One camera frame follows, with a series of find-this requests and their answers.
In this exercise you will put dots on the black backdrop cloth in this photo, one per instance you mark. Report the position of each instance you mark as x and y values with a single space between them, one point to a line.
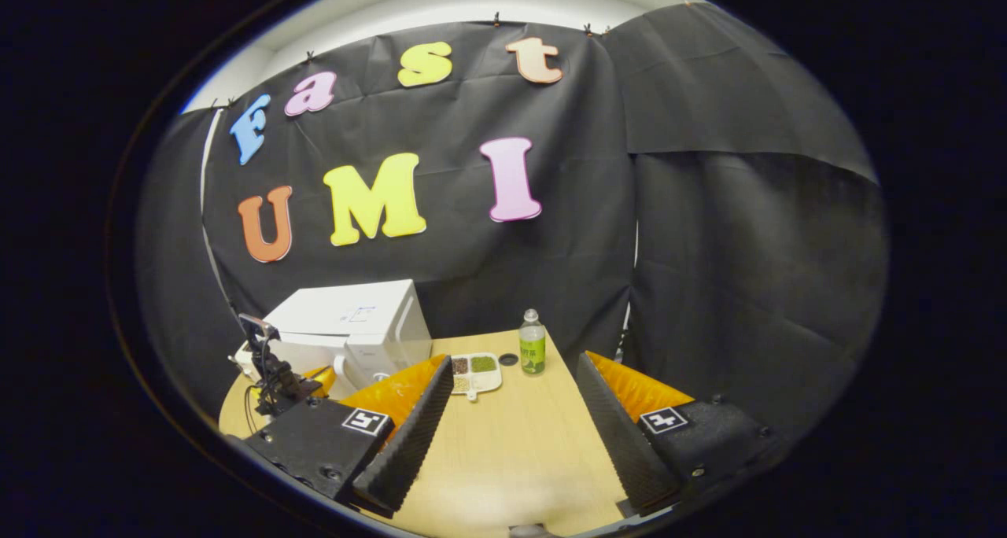
708 247

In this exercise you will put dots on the green drink bottle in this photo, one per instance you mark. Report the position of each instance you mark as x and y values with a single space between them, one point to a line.
533 349

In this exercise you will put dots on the white microwave oven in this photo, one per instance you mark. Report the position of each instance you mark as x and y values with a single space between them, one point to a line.
354 326

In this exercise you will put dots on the white sectioned snack dish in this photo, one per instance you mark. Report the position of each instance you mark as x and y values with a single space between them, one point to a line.
476 373

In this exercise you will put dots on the black bottle cap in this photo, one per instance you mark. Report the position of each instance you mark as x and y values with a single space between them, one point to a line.
509 359

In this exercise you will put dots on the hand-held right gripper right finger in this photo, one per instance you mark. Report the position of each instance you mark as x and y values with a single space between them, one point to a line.
621 444

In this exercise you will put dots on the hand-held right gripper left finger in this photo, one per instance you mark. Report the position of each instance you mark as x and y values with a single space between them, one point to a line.
409 444

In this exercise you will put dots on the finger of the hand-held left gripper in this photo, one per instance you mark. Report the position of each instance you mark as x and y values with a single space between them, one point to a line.
322 381

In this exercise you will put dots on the white toaster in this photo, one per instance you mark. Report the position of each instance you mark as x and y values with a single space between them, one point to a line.
245 361

